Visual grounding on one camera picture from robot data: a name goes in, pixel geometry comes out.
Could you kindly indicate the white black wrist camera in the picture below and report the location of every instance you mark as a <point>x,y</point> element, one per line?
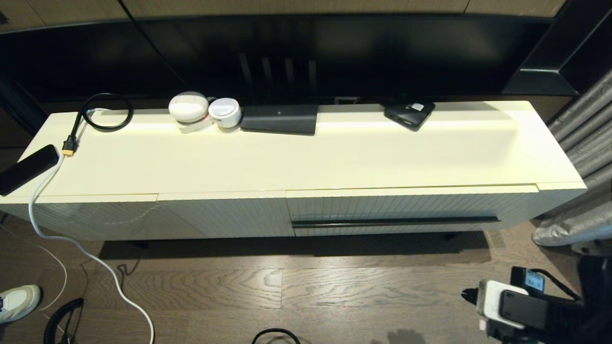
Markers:
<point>511,306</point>

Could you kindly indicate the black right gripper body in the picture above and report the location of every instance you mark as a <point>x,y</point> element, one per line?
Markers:
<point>526,279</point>

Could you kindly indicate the black flat screen TV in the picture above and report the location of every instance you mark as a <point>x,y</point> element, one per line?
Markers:
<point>358,48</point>

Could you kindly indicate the small white round device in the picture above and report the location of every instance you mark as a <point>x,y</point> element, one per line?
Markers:
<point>224,113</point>

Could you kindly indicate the grey curtain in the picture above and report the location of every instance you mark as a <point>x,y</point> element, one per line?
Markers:
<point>583,124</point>

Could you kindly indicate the long black rectangular device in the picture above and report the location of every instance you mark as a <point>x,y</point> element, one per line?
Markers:
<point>26,170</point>

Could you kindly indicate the large white round device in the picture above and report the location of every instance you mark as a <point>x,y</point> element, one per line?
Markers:
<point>188,107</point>

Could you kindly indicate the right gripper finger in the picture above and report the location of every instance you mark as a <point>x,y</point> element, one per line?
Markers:
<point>471,295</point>

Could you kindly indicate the flat black set-top box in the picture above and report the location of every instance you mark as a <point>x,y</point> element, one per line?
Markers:
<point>278,119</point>

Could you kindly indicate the white shoe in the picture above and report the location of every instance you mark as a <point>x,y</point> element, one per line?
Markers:
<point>16,302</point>

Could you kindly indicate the white flat device base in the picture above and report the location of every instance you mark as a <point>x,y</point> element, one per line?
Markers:
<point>193,128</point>

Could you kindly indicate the white cabinet drawer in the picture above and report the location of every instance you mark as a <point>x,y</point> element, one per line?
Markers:
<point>382,205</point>

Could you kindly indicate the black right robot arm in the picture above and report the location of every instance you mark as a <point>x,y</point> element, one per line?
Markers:
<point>593,296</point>

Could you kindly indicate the small black box with sticker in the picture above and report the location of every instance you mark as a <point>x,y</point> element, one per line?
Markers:
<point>409,114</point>

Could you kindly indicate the white cream TV cabinet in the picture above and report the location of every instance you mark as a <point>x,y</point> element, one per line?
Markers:
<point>215,162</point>

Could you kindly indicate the black wall shelf frame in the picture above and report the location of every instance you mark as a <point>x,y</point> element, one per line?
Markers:
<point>550,76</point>

